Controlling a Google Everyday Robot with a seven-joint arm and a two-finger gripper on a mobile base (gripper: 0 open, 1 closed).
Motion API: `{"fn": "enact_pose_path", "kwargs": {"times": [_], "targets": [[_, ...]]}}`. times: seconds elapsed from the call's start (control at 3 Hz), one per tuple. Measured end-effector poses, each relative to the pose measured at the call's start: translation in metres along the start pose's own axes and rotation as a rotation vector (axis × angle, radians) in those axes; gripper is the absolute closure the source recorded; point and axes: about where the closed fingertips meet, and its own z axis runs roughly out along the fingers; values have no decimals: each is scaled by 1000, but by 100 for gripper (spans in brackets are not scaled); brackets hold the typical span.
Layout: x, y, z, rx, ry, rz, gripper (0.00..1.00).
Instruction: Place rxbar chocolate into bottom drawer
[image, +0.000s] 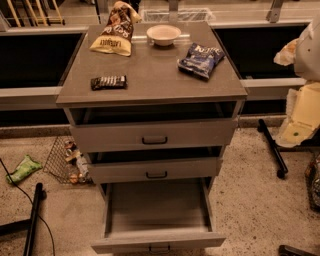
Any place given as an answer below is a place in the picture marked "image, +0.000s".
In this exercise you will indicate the grey drawer cabinet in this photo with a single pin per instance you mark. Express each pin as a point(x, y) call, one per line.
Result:
point(156, 91)

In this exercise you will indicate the wooden chair legs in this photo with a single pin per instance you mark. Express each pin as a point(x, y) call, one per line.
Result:
point(23, 13)

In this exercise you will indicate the rxbar chocolate bar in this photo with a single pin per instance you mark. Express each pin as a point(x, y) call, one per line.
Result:
point(108, 83)

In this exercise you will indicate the clear plastic bin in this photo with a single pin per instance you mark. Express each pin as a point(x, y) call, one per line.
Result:
point(182, 15)

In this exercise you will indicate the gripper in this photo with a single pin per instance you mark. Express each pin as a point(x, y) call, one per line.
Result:
point(308, 56)

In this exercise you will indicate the grey drawer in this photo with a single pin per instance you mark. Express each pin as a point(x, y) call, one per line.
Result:
point(153, 135)
point(157, 217)
point(155, 170)

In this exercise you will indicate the white bowl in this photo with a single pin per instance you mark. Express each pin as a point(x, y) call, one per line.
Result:
point(163, 35)

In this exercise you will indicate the brown yellow chip bag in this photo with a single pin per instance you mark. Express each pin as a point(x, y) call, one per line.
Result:
point(117, 34)

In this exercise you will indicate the black stand leg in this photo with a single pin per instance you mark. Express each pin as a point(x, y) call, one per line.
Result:
point(29, 225)
point(309, 145)

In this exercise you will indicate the blue chip bag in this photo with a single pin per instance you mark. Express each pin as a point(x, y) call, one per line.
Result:
point(200, 61)

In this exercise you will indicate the grey top drawer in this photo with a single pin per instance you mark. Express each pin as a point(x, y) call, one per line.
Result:
point(153, 135)

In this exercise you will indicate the wire basket with snacks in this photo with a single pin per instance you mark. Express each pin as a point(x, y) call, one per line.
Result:
point(66, 163)

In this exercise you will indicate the black stand leg left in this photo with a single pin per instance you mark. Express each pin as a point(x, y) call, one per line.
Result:
point(29, 225)

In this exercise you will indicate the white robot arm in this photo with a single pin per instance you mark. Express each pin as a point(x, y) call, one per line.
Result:
point(303, 53)

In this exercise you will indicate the grey bottom drawer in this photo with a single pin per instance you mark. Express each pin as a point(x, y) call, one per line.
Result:
point(157, 217)

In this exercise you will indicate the grey middle drawer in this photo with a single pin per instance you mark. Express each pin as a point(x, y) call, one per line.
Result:
point(155, 170)

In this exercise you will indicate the green snack bag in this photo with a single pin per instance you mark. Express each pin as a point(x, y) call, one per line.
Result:
point(25, 168)

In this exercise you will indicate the black stand leg right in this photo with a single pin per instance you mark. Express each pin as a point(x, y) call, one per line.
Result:
point(309, 145)

